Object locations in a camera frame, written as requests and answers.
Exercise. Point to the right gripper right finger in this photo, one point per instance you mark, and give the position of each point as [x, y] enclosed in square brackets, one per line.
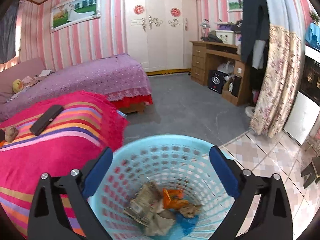
[273, 217]

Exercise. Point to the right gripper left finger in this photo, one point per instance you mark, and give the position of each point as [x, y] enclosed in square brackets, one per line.
[47, 216]

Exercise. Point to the brown paper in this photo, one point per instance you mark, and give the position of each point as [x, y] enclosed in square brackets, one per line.
[190, 210]

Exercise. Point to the printed paper bag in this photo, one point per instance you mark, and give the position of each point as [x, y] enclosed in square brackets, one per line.
[143, 205]

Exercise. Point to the beige paper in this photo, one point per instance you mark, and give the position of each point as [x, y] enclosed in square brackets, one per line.
[160, 224]

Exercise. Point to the orange plastic wrapper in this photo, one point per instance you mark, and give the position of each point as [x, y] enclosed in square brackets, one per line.
[1, 143]

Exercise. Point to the pink striped blanket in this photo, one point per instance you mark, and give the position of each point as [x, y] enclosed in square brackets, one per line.
[87, 124]

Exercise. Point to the black notebook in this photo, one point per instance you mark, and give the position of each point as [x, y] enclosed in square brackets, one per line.
[45, 119]

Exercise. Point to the light blue laundry basket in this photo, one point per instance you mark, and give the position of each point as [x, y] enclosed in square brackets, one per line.
[171, 162]

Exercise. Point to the wooden desk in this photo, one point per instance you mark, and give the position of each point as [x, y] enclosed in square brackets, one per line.
[207, 56]

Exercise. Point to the yellow duck plush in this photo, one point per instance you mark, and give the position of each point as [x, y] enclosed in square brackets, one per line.
[17, 86]

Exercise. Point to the black box under desk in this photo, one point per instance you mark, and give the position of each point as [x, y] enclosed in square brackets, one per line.
[216, 80]

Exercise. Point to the pink headboard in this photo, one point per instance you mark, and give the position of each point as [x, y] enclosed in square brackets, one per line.
[30, 68]

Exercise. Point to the floral curtain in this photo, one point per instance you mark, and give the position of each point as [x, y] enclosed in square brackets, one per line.
[280, 82]

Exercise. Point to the purple dotted bedspread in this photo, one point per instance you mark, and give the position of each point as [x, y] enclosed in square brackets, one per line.
[120, 78]

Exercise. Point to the white storage box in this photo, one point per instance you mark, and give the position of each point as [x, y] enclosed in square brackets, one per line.
[226, 36]

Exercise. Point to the hanging dark jacket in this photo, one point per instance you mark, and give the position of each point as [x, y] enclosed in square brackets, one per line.
[255, 25]

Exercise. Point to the dark window curtain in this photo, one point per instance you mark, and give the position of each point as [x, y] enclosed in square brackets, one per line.
[8, 32]

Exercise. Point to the white wardrobe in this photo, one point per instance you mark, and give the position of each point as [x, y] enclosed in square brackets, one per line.
[159, 33]

